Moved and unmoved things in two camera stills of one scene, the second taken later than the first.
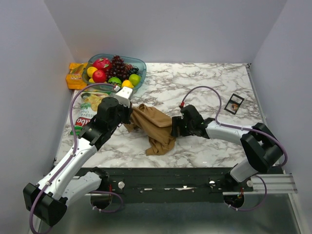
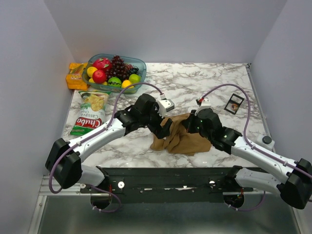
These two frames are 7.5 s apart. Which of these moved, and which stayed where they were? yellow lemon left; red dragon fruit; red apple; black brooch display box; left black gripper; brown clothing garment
Moved: left black gripper; brown clothing garment
Stayed: black brooch display box; red dragon fruit; red apple; yellow lemon left
